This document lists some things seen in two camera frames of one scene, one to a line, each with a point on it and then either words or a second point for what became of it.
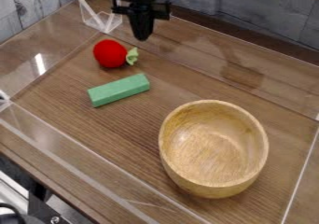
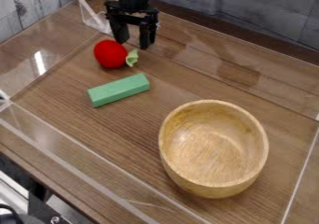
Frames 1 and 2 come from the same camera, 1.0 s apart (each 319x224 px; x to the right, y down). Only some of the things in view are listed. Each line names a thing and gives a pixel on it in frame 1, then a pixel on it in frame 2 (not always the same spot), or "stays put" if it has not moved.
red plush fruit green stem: [112, 54] stays put
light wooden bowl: [213, 147] stays put
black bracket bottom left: [41, 210] stays put
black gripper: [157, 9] → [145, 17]
